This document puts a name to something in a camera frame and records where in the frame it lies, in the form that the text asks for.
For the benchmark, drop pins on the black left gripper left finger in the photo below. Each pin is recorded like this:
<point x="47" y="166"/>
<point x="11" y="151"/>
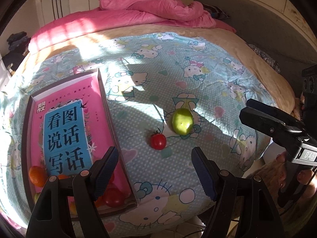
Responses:
<point x="51" y="214"/>

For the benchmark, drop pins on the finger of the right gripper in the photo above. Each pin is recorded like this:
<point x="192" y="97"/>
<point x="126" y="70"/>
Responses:
<point x="267" y="120"/>
<point x="292" y="124"/>

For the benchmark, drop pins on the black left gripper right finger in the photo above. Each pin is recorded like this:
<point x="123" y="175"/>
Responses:
<point x="258" y="216"/>

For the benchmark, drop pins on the orange mandarin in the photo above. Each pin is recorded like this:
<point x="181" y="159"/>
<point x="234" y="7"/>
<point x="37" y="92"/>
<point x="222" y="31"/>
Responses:
<point x="61" y="176"/>
<point x="38" y="176"/>
<point x="72" y="208"/>

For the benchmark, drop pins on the green apple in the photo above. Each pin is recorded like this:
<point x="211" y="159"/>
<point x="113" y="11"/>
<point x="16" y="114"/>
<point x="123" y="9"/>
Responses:
<point x="36" y="197"/>
<point x="182" y="121"/>

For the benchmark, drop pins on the red cherry tomato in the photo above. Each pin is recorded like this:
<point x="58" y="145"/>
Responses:
<point x="158" y="141"/>
<point x="100" y="202"/>

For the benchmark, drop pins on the person's right hand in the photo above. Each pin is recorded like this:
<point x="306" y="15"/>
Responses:
<point x="304" y="177"/>

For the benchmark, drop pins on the shallow dark cardboard tray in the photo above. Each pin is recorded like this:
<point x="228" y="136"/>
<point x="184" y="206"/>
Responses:
<point x="71" y="141"/>

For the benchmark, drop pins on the pink Chinese workbook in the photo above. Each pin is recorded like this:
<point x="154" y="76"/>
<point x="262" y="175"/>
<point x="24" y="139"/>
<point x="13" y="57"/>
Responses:
<point x="71" y="138"/>

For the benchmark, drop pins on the green apple in pile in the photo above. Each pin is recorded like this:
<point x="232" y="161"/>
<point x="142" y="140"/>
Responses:
<point x="182" y="121"/>

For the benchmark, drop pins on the Hello Kitty blue blanket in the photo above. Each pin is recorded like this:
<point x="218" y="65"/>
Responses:
<point x="146" y="78"/>

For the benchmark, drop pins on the pink crumpled duvet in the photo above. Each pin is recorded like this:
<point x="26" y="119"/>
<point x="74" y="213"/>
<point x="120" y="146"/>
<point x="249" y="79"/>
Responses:
<point x="164" y="12"/>

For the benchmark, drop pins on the pile of dark clothes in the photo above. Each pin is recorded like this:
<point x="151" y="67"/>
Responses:
<point x="18" y="48"/>

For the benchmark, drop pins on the pink bed sheet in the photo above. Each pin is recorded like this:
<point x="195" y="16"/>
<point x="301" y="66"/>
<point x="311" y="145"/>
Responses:
<point x="86" y="22"/>

